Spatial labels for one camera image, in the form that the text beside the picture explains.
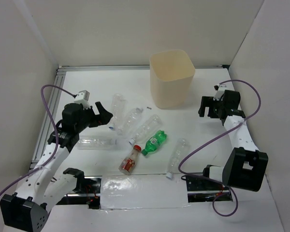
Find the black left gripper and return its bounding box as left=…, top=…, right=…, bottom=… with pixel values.
left=75, top=101, right=113, bottom=132

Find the red label bottle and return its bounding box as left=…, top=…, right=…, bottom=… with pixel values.
left=118, top=145, right=142, bottom=175

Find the green plastic bottle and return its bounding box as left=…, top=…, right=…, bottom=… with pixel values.
left=141, top=130, right=167, bottom=156

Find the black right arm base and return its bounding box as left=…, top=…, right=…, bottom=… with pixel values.
left=181, top=175, right=232, bottom=203

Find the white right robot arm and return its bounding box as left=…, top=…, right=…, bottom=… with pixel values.
left=198, top=90, right=268, bottom=192

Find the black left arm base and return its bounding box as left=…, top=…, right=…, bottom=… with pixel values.
left=57, top=176, right=102, bottom=210

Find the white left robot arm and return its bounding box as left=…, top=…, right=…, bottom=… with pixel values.
left=0, top=102, right=113, bottom=232

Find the beige plastic bin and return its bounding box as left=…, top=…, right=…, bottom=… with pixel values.
left=149, top=49, right=195, bottom=109

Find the clear bottle blue cap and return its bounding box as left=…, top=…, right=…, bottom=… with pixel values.
left=109, top=93, right=127, bottom=131

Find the clear bottle grey cap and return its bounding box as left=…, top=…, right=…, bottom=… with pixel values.
left=116, top=107, right=143, bottom=136

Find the clear bottle white cap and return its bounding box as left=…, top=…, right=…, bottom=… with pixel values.
left=128, top=115, right=162, bottom=146

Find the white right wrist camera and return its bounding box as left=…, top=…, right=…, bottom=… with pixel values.
left=213, top=84, right=227, bottom=101

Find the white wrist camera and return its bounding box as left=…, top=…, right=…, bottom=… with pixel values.
left=213, top=84, right=227, bottom=101
left=74, top=90, right=90, bottom=108

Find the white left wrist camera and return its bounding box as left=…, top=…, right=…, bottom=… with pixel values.
left=74, top=90, right=90, bottom=108

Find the aluminium frame rail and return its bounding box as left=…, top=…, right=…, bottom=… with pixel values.
left=30, top=64, right=230, bottom=170

